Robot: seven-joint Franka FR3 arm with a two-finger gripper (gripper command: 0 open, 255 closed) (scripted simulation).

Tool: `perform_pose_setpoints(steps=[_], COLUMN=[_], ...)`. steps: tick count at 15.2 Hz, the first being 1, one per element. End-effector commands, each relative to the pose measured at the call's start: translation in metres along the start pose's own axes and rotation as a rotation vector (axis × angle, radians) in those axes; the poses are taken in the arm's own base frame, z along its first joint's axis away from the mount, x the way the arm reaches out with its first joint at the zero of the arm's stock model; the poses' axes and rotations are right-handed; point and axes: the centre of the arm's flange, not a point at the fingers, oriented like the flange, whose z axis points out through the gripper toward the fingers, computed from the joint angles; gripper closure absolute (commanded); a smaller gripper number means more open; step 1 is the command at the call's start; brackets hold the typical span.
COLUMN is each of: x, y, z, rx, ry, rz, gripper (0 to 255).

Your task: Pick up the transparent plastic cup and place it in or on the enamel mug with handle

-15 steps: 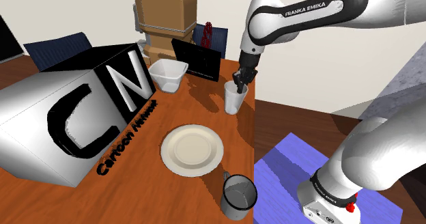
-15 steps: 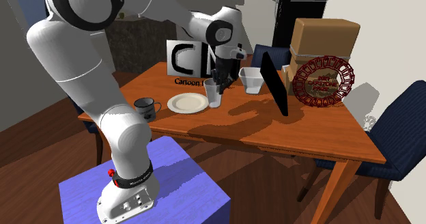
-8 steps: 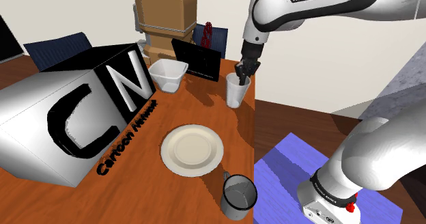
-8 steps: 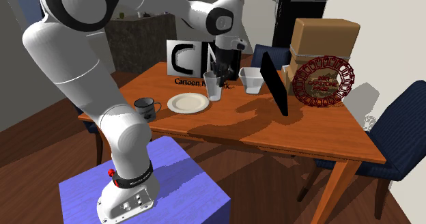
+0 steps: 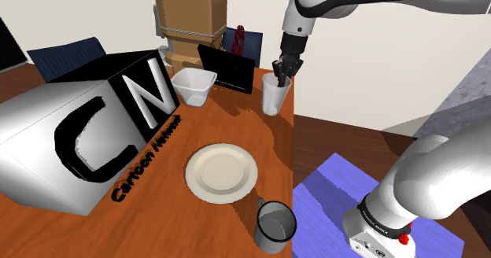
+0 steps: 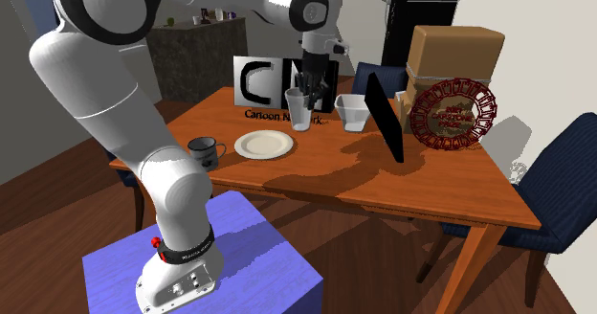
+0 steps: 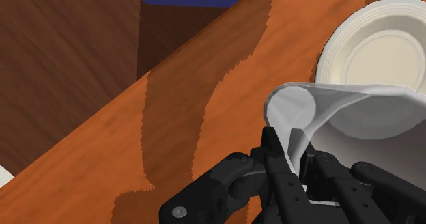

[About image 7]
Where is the white plate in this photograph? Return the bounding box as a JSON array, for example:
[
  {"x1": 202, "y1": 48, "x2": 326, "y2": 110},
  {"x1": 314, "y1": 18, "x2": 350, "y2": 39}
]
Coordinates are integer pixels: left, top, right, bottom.
[{"x1": 314, "y1": 0, "x2": 426, "y2": 93}]

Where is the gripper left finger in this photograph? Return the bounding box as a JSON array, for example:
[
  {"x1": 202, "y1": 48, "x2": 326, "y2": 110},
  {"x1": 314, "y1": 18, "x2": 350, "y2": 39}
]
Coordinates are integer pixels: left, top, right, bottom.
[{"x1": 158, "y1": 126, "x2": 313, "y2": 224}]

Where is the clear glass cup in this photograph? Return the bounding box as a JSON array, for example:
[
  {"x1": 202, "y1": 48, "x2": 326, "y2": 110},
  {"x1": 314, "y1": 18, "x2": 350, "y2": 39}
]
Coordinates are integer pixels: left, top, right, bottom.
[{"x1": 263, "y1": 82, "x2": 426, "y2": 191}]

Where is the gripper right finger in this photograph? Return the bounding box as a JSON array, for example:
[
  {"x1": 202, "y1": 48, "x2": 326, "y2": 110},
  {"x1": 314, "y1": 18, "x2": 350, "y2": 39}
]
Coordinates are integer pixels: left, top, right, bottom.
[{"x1": 287, "y1": 128, "x2": 426, "y2": 224}]

